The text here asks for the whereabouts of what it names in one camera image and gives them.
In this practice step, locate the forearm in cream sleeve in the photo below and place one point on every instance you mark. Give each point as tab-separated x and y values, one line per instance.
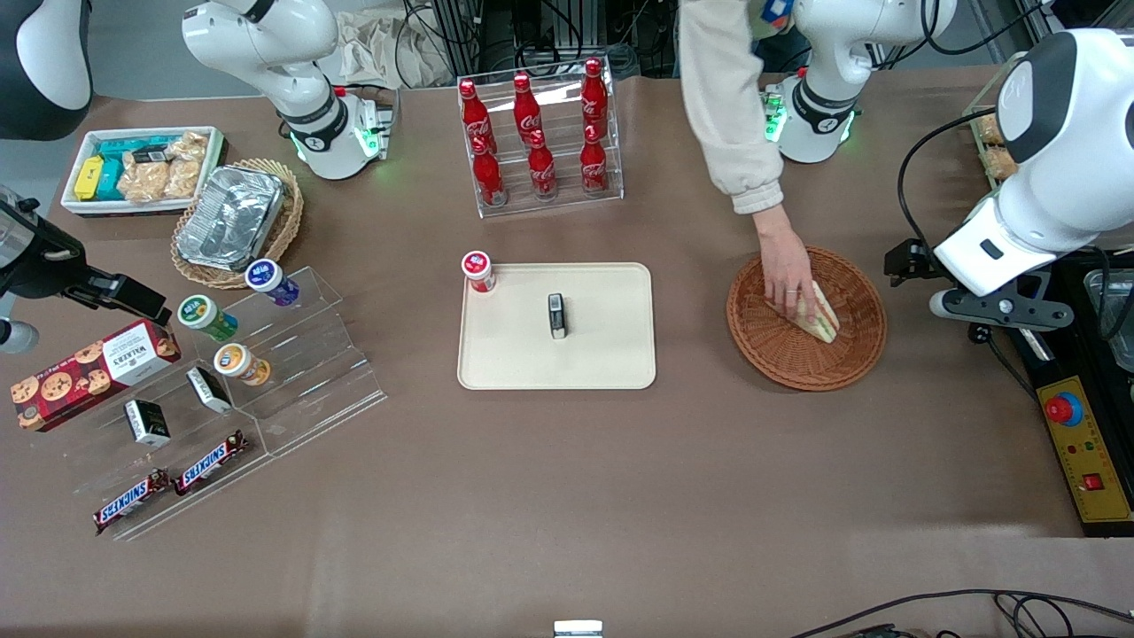
722	106

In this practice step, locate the teal box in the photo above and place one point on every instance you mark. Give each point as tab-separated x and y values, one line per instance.
124	144

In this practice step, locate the green cap yogurt bottle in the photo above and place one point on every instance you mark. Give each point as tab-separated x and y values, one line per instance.
202	315

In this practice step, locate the yellow small box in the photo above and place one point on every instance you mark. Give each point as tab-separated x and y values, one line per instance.
89	177

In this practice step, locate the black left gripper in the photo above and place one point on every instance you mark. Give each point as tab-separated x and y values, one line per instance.
912	259

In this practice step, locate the silver white device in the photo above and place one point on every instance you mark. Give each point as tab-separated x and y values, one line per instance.
578	629

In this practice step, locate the aluminium foil tray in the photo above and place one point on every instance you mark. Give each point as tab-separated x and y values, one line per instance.
230	217

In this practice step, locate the red cookie box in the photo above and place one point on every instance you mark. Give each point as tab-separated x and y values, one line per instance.
89	372

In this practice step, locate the small black box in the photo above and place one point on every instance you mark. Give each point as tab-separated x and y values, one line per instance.
556	317

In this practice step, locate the small black carton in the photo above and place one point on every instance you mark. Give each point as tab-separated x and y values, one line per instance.
146	423
209	390

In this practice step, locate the triangle sandwich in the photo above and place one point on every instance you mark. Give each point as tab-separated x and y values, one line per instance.
826	321

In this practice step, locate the Snickers chocolate bar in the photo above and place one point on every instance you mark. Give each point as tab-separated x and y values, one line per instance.
211	462
128	502

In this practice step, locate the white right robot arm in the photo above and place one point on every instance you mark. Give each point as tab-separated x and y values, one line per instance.
266	44

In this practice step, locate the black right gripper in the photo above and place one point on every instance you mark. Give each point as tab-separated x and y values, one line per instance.
46	274

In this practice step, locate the clear acrylic stepped display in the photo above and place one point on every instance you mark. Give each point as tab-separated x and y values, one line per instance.
310	381

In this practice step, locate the beige plastic tray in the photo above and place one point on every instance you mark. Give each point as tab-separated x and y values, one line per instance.
602	354

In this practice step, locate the oval tan wicker basket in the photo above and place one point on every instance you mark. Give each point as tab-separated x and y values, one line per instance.
288	230

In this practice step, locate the clear acrylic bottle rack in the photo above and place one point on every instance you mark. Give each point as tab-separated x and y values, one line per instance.
567	206

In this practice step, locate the white plastic bin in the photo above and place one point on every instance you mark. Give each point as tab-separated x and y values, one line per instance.
75	206

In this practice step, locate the black appliance with metal pan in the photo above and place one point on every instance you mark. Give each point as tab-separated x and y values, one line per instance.
1063	363

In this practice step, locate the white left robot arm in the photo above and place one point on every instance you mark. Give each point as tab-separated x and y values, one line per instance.
1063	133

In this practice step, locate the blue cap yogurt bottle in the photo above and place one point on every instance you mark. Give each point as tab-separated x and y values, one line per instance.
268	279

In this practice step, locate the crumpled beige bag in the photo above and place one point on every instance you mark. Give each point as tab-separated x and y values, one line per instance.
381	49

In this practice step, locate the round brown wicker basket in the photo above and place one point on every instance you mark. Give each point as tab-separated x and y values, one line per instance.
850	354

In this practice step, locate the orange cap yogurt bottle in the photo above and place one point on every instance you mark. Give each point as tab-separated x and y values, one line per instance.
237	361

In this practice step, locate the person's bare hand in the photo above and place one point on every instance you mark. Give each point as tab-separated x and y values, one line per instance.
787	261

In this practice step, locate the red cola bottle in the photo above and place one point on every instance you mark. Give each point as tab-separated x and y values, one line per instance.
594	97
488	177
594	164
526	111
475	115
542	170

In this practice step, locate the bagged pastry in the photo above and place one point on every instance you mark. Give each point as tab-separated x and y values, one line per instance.
1001	164
990	131

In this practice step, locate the yellow emergency stop box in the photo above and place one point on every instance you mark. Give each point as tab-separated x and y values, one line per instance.
1085	443

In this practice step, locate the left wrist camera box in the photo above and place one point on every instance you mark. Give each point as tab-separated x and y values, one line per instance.
908	261

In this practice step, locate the red cap yogurt bottle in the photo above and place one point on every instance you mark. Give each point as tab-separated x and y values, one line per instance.
478	268

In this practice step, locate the bagged snack pack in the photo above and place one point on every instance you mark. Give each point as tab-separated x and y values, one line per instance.
189	146
182	177
143	182

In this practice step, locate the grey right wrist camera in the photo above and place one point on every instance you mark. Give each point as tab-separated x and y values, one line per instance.
16	337

